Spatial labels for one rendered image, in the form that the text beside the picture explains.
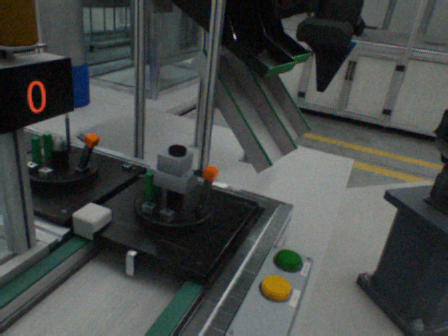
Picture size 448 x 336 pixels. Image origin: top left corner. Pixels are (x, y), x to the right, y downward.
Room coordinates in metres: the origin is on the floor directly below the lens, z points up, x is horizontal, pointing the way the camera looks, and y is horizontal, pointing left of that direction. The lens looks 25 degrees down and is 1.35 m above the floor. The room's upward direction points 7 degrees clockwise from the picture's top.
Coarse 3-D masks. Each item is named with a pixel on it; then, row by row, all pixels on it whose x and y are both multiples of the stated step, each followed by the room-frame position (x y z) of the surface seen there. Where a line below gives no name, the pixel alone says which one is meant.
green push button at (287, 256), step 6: (282, 252) 0.51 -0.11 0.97; (288, 252) 0.51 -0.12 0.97; (294, 252) 0.51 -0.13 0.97; (276, 258) 0.49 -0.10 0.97; (282, 258) 0.49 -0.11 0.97; (288, 258) 0.49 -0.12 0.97; (294, 258) 0.49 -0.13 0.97; (300, 258) 0.50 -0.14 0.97; (282, 264) 0.48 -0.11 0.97; (288, 264) 0.48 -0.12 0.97; (294, 264) 0.48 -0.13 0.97; (300, 264) 0.49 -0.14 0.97
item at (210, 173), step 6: (210, 168) 0.57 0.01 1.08; (216, 168) 0.57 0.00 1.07; (198, 174) 0.57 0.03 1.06; (204, 174) 0.56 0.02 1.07; (210, 174) 0.56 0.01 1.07; (216, 174) 0.56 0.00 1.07; (204, 180) 0.56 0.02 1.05; (210, 180) 0.56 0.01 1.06; (204, 186) 0.56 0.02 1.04; (210, 186) 0.57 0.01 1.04; (204, 192) 0.56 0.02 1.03; (204, 198) 0.56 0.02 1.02; (198, 204) 0.57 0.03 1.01; (204, 204) 0.56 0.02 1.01
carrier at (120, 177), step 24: (48, 144) 0.70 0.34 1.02; (48, 168) 0.66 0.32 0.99; (72, 168) 0.67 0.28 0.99; (96, 168) 0.68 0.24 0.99; (120, 168) 0.73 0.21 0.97; (144, 168) 0.74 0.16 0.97; (48, 192) 0.61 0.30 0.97; (72, 192) 0.62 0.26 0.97; (96, 192) 0.62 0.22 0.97; (48, 216) 0.54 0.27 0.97; (72, 216) 0.54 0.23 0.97
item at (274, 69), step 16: (176, 0) 0.87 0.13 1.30; (192, 0) 0.85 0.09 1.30; (208, 0) 0.83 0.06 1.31; (240, 0) 0.94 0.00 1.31; (192, 16) 0.84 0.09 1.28; (208, 16) 0.82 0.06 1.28; (224, 16) 0.81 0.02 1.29; (240, 16) 0.93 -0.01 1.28; (256, 16) 0.91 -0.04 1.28; (208, 32) 0.82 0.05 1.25; (224, 32) 0.80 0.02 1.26; (240, 32) 0.91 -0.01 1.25; (256, 32) 0.91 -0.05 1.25; (240, 48) 0.78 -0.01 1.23; (256, 48) 0.87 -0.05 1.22; (272, 48) 0.89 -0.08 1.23; (256, 64) 0.76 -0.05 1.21; (272, 64) 0.83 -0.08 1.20; (288, 64) 0.82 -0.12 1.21
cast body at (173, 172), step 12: (168, 156) 0.57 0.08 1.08; (180, 156) 0.58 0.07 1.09; (192, 156) 0.60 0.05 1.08; (156, 168) 0.58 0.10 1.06; (168, 168) 0.57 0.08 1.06; (180, 168) 0.56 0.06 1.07; (192, 168) 0.60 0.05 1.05; (156, 180) 0.58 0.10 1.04; (168, 180) 0.57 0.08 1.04; (180, 180) 0.56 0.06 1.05; (192, 180) 0.58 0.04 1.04; (180, 192) 0.56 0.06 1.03
